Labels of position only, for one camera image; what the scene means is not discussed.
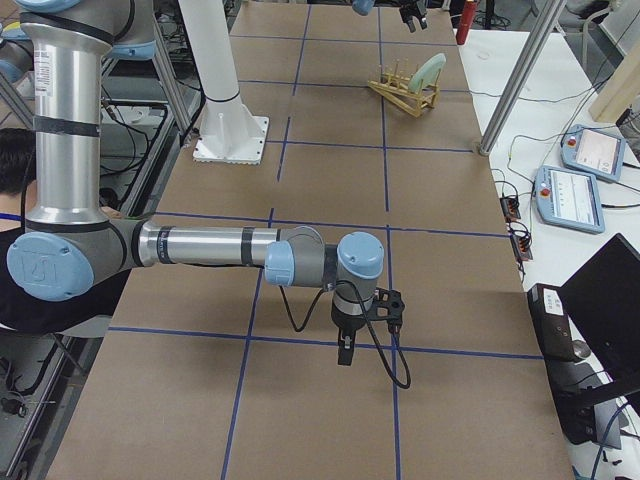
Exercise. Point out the aluminium frame post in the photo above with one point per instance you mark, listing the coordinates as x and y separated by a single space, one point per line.
530 52

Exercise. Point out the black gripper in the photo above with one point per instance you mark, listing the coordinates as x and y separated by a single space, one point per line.
346 321
411 16

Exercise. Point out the light green plate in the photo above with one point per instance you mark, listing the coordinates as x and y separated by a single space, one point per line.
427 74

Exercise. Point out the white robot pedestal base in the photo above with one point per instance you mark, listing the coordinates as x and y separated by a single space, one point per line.
228 132

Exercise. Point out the teach pendant tablet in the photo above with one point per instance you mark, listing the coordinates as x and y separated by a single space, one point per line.
568 199
589 150

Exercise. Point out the black laptop monitor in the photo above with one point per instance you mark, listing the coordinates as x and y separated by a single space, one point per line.
602 300

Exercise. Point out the orange black connector box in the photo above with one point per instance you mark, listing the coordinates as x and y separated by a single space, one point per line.
510 208

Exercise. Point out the near teach pendant tablet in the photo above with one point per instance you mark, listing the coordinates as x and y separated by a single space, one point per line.
568 199

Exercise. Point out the black desktop box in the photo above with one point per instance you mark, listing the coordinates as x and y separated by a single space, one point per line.
568 372

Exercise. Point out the red cylinder bottle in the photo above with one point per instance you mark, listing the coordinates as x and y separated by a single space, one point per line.
466 21

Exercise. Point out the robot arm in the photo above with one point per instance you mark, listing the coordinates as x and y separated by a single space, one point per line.
364 7
70 39

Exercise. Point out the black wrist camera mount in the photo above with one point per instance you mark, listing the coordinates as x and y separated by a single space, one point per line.
387 306

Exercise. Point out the far teach pendant tablet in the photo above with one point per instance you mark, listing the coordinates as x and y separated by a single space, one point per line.
589 150

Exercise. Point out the wooden dish rack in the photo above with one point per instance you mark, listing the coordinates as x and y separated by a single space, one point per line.
392 85

